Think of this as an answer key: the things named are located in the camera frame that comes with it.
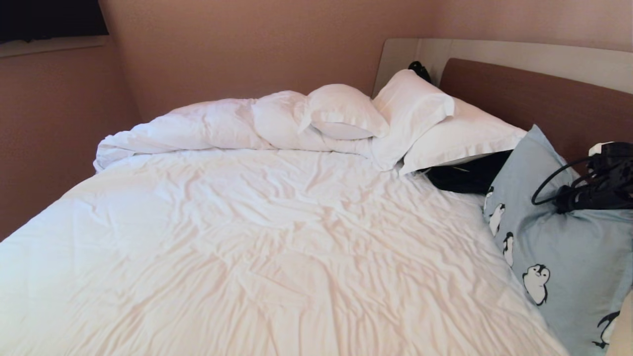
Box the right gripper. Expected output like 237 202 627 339
554 148 633 214

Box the small black object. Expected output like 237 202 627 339
408 61 433 84

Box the blue penguin print pillow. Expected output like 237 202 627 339
483 124 633 356

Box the black cable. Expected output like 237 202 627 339
531 156 596 206

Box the crumpled white duvet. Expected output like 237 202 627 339
93 90 376 173

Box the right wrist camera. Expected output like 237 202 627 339
588 142 617 158

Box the black bag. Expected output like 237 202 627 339
418 150 514 195

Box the dark window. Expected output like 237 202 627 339
0 0 110 44

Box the window sill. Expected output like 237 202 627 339
0 35 111 59

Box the white bed mattress sheet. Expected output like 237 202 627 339
0 148 569 356

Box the brown wooden headboard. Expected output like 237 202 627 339
439 58 633 164

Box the small white pillow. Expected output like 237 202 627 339
298 84 390 141

